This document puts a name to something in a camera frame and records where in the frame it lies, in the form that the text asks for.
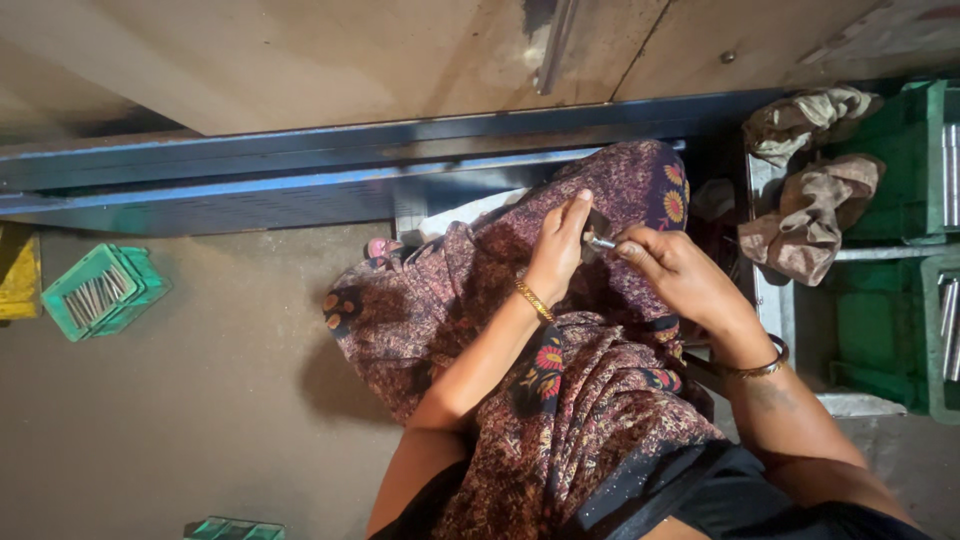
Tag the black garment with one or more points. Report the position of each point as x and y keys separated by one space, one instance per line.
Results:
x=720 y=487

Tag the pink slipper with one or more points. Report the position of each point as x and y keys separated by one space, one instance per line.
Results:
x=380 y=247

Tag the small green crate of rods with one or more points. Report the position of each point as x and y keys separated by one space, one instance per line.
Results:
x=105 y=289

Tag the dirty brown rag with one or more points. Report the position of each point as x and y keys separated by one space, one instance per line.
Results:
x=814 y=214

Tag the person's right hand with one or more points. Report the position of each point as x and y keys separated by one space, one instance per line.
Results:
x=682 y=281

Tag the blue metal machine frame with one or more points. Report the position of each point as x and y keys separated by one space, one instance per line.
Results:
x=225 y=176

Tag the green plastic crate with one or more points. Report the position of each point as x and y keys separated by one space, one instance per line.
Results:
x=234 y=529

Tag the bundle of silver metal rods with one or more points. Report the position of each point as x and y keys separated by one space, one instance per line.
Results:
x=952 y=176
x=950 y=326

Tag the maroon floral patterned sari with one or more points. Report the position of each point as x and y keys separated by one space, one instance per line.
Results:
x=600 y=405

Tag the small silver metal part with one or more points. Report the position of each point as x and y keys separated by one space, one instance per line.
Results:
x=601 y=241

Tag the deep green bin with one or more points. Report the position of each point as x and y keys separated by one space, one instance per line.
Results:
x=870 y=330

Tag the large green crate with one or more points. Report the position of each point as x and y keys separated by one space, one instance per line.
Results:
x=904 y=150

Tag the yellow block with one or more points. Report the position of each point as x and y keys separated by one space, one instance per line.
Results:
x=18 y=271

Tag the green crate with pale rim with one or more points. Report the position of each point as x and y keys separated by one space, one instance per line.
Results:
x=934 y=337

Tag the round metal bolt head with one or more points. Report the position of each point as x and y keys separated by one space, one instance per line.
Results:
x=727 y=56

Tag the dark bangle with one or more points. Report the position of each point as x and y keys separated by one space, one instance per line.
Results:
x=783 y=346

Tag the dirty beige rag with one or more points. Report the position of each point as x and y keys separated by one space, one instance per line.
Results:
x=806 y=120

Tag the thin gold bangle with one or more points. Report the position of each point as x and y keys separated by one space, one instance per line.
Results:
x=754 y=370

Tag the grey metal bar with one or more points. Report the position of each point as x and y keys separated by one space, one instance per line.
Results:
x=555 y=45

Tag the person's left hand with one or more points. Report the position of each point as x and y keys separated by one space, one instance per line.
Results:
x=553 y=259

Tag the grey metal rack frame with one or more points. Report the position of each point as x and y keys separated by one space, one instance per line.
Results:
x=776 y=307

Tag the white cloth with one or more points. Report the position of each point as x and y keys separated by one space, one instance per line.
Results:
x=469 y=214

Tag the dark abrasive paper piece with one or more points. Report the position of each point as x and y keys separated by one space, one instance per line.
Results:
x=598 y=223

